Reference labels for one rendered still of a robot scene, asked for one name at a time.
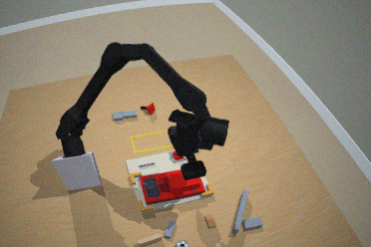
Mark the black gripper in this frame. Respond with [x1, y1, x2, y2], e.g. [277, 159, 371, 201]
[168, 125, 206, 180]

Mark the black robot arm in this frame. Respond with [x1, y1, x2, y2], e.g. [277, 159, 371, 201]
[56, 42, 229, 158]

